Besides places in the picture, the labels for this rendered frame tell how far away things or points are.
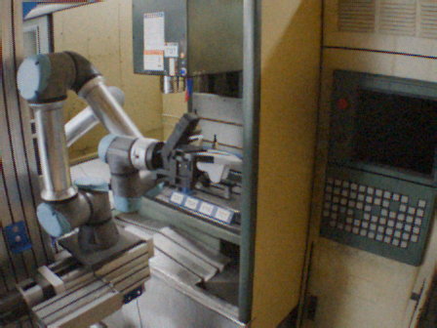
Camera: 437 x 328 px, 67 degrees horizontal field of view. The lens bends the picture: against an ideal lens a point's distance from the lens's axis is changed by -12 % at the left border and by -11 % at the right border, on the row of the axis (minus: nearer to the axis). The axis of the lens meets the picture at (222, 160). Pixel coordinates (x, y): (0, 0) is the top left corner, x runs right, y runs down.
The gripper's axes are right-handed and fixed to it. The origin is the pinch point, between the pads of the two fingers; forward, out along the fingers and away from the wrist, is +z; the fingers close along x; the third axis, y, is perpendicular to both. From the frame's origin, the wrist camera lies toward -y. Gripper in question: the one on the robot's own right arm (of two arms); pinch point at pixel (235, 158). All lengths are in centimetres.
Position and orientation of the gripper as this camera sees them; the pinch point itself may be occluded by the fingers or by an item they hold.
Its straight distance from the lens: 78.5
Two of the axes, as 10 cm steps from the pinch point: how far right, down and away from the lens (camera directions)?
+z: 9.1, 1.4, -3.8
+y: -0.6, 9.8, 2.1
